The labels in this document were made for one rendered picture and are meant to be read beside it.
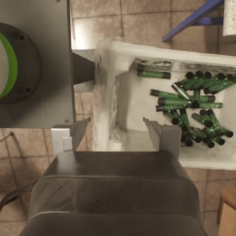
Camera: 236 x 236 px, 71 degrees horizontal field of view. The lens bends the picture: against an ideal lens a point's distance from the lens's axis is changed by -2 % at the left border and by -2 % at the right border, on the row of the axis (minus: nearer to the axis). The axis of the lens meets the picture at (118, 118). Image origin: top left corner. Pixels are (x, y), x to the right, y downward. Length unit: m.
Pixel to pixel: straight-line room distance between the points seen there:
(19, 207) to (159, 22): 1.94
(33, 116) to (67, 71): 0.12
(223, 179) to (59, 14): 1.70
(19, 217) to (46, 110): 1.73
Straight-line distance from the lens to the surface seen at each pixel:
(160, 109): 0.81
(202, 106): 0.88
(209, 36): 1.43
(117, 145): 0.64
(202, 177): 1.69
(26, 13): 0.39
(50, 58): 0.36
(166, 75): 0.80
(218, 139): 0.84
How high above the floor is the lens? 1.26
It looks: 75 degrees down
